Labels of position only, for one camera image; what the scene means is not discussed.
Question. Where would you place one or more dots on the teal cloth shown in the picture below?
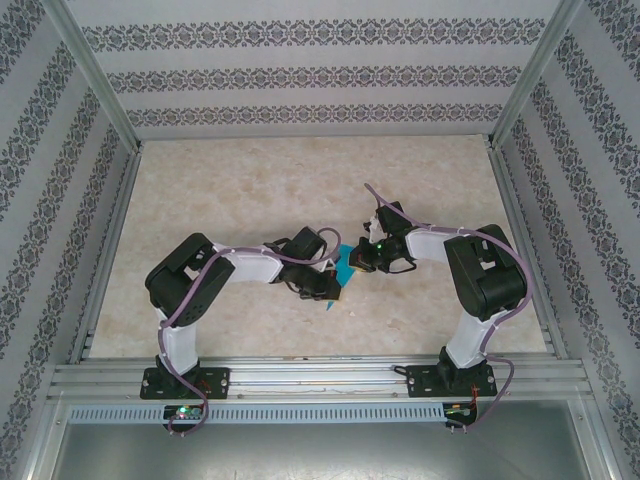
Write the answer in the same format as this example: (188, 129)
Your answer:
(346, 270)

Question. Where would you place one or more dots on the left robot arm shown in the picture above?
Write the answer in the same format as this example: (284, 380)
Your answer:
(185, 285)

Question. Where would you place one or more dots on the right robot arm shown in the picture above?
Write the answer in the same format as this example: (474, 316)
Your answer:
(490, 280)

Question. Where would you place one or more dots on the grey metal sheet panel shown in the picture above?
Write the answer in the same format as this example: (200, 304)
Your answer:
(320, 455)

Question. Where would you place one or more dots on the controller board with LEDs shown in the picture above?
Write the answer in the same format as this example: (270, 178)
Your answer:
(182, 413)
(457, 411)

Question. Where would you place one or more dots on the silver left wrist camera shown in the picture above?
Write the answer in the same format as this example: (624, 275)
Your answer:
(331, 267)

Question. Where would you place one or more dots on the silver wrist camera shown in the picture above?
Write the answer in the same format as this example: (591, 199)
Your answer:
(331, 267)
(372, 227)

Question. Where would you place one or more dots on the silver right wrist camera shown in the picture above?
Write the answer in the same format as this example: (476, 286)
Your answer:
(372, 227)

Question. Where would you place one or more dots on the long aluminium mounting rail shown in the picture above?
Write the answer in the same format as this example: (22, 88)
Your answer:
(320, 375)

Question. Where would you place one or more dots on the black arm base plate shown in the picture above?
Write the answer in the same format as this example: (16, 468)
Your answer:
(217, 382)
(422, 382)

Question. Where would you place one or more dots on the aluminium table edge rail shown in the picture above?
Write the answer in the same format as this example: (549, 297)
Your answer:
(522, 240)
(118, 225)

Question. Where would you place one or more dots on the aluminium frame post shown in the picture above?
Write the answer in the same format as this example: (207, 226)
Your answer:
(535, 70)
(95, 75)

